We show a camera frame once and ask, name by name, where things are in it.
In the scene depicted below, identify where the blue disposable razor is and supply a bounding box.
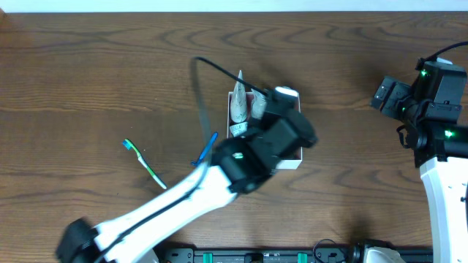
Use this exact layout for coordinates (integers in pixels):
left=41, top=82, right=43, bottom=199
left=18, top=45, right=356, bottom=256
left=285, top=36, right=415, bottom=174
left=190, top=131, right=219, bottom=167

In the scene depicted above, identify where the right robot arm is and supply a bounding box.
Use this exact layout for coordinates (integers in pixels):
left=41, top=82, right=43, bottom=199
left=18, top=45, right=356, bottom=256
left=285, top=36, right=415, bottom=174
left=371, top=58, right=467, bottom=262

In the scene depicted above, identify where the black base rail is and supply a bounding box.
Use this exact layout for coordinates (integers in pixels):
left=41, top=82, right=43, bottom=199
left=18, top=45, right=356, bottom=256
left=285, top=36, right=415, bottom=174
left=160, top=239, right=434, bottom=263

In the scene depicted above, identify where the right black cable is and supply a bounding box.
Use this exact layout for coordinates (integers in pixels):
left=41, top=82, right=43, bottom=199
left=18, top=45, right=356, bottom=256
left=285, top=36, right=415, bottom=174
left=416, top=40, right=468, bottom=70

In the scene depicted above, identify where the black cable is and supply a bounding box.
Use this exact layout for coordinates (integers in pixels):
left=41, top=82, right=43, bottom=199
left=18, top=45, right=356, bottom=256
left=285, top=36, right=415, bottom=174
left=416, top=40, right=468, bottom=70
left=192, top=56, right=271, bottom=96

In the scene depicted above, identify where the white lotion tube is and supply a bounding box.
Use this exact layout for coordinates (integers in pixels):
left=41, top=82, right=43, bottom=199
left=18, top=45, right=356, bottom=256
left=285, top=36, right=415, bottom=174
left=230, top=81, right=247, bottom=123

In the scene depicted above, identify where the green blue toothbrush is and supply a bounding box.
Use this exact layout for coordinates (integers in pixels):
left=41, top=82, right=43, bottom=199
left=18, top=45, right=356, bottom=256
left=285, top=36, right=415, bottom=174
left=122, top=139, right=167, bottom=190

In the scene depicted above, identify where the white pink cardboard box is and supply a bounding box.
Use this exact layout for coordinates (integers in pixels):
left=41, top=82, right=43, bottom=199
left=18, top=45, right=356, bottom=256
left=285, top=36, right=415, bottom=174
left=225, top=91, right=303, bottom=169

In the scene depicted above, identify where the green white wipes packet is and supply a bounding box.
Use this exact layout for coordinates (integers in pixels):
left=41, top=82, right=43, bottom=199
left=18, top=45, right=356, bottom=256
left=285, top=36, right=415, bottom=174
left=229, top=121, right=248, bottom=137

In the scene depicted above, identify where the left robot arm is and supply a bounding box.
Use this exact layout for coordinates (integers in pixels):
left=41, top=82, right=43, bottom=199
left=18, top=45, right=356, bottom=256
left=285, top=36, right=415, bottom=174
left=56, top=108, right=317, bottom=262

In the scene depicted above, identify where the left black cable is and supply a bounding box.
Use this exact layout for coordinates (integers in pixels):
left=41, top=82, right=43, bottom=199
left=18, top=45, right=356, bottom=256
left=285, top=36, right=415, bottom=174
left=192, top=56, right=271, bottom=96

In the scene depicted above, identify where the clear blue soap pump bottle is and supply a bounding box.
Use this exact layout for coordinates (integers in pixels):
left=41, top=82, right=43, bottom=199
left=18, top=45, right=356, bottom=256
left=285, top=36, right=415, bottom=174
left=251, top=90, right=267, bottom=119

